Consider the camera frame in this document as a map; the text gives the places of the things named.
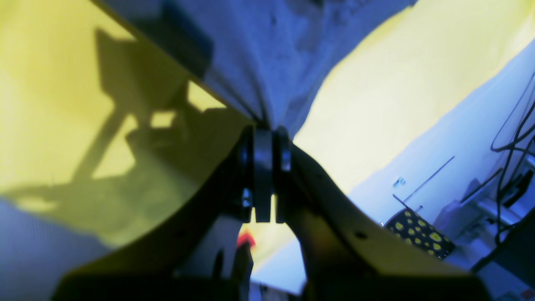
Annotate blue-grey T-shirt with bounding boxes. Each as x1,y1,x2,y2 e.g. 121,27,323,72
95,0,416,137

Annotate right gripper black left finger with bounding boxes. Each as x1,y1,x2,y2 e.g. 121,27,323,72
51,126,254,301

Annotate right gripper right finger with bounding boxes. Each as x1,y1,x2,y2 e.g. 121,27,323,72
274,128,490,301

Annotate black perforated yellow-dotted object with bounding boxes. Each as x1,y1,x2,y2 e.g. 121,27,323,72
383,208,456,260

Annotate yellow table cloth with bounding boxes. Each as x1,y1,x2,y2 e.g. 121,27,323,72
1,0,534,247

